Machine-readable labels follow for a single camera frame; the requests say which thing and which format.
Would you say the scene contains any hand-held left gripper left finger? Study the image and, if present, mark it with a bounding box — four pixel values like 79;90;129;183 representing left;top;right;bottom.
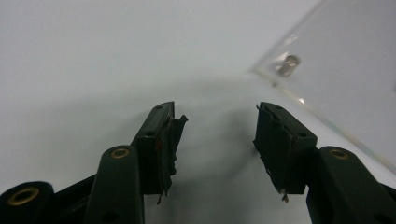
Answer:
130;101;190;205

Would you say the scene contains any clear acrylic photo frame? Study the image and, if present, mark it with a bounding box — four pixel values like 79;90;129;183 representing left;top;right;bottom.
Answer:
248;0;396;175

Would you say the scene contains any silver frame screw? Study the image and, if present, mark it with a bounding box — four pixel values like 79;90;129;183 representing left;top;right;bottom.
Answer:
275;54;302;78

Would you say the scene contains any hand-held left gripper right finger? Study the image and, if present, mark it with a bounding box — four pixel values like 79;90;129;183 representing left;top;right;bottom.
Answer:
252;101;319;203

